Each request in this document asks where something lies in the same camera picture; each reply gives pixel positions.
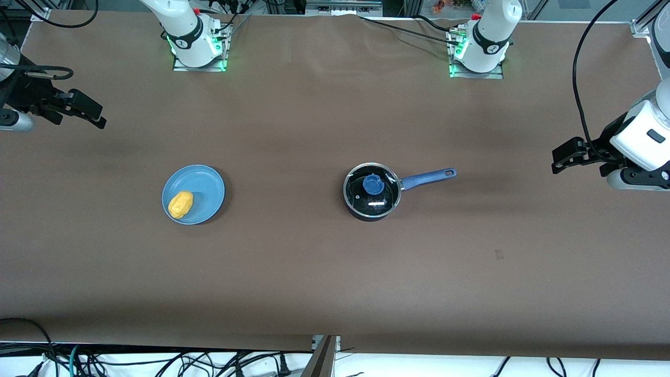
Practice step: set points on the glass lid with blue knob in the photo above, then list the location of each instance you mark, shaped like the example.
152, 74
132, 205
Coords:
371, 185

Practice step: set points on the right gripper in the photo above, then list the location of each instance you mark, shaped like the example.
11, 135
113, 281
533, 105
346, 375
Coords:
22, 93

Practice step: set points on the metal corner bracket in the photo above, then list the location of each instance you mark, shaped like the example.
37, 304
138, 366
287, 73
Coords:
643, 28
41, 14

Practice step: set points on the yellow potato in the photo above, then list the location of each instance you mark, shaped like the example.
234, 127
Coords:
180, 205

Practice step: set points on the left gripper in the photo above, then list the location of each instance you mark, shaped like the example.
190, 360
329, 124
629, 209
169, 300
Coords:
606, 140

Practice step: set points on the brown table cover sheet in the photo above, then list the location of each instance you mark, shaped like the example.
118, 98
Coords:
335, 288

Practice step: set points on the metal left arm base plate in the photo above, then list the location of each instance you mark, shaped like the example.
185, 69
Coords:
494, 75

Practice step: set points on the blue round plate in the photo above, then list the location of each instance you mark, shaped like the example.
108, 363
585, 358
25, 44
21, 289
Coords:
204, 186

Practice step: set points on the grey metal box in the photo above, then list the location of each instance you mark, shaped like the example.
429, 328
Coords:
343, 7

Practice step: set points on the aluminium frame profile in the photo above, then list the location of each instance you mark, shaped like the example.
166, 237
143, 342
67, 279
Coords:
322, 361

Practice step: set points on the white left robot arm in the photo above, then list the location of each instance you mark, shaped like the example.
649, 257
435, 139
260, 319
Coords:
489, 31

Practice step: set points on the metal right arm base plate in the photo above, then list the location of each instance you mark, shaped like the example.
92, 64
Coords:
180, 67

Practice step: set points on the black power plug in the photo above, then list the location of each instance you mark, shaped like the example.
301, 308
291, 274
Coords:
283, 365

